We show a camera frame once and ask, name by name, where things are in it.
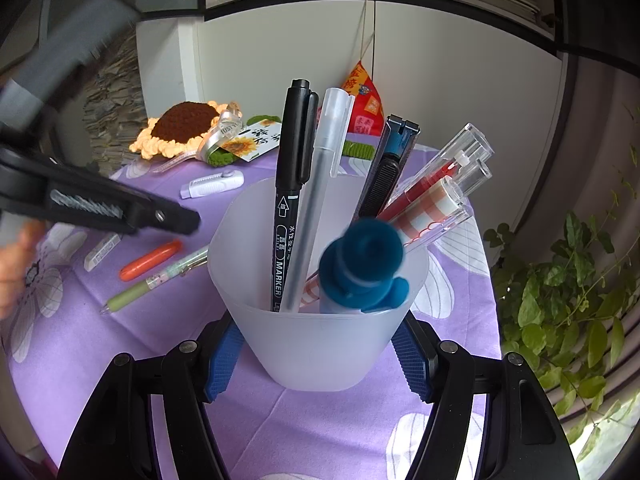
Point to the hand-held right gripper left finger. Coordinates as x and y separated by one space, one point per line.
222 360

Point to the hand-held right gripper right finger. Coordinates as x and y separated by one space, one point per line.
415 365

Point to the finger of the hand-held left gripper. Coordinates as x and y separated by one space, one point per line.
100 200

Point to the white eraser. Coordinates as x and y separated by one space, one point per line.
102 252

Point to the orange carrot-shaped pen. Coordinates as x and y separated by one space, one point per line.
150 261

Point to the translucent plastic cup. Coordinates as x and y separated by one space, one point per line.
320 350

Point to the green pen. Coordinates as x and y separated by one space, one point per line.
135 292

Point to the blue pen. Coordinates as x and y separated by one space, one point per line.
360 255

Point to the red checkered pen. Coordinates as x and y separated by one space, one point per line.
425 222

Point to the black marker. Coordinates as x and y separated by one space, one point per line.
287 210

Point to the clear red pen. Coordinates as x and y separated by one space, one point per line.
430 185

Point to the black utility knife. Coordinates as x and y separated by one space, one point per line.
385 170

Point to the translucent white pen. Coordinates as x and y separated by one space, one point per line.
320 160

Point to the person's left hand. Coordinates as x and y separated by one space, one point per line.
17 265

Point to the pile of stacked papers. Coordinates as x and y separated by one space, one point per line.
115 110

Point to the white correction tape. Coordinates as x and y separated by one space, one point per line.
212 185

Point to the purple floral tablecloth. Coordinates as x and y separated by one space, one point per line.
100 360

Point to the crochet sunflower with ribbon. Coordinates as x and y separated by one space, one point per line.
222 130

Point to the green leafy plant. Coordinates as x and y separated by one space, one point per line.
550 310

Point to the sunflower print card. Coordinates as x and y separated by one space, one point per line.
250 142

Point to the red triangular pouch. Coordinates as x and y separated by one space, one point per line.
367 105

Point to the grey pink curtain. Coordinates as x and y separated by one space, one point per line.
590 150

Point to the white bookshelf cabinet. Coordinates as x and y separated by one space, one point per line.
450 60

